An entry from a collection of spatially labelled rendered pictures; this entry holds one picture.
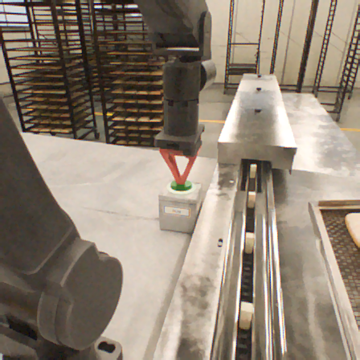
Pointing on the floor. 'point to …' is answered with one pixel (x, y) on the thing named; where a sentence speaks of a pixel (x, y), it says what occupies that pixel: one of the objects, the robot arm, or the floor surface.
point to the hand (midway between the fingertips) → (180, 179)
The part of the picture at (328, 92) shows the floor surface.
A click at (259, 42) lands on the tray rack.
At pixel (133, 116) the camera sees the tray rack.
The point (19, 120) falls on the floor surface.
